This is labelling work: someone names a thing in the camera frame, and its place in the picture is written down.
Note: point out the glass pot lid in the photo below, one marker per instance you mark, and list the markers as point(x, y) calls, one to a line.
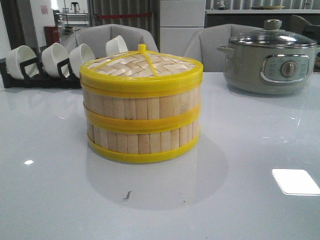
point(273, 36)

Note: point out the white bowl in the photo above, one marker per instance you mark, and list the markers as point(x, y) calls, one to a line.
point(79, 56)
point(115, 46)
point(17, 56)
point(51, 56)

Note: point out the grey chair left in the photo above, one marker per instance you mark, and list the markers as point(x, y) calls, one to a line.
point(96, 38)

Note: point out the bamboo steamer top tier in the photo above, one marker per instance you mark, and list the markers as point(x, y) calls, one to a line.
point(141, 115)

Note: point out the grey chair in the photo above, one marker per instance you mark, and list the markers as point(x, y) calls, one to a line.
point(203, 44)
point(96, 38)

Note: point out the grey-green electric cooking pot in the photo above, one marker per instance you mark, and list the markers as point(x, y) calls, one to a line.
point(267, 70)

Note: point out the bamboo steamer lid yellow rim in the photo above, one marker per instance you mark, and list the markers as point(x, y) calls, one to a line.
point(141, 73)

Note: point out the bamboo steamer tier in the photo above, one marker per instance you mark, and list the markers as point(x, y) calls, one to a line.
point(141, 115)
point(143, 148)

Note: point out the grey chair right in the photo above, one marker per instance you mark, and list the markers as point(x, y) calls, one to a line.
point(203, 44)

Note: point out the black dish rack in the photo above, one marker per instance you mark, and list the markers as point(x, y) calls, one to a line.
point(66, 78)

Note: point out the white bowl rightmost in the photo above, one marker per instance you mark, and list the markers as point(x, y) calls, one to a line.
point(115, 46)

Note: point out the white bowl leftmost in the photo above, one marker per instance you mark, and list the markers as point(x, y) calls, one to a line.
point(17, 56)

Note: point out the bamboo steamer bottom tier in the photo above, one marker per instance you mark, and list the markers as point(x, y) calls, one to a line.
point(143, 148)

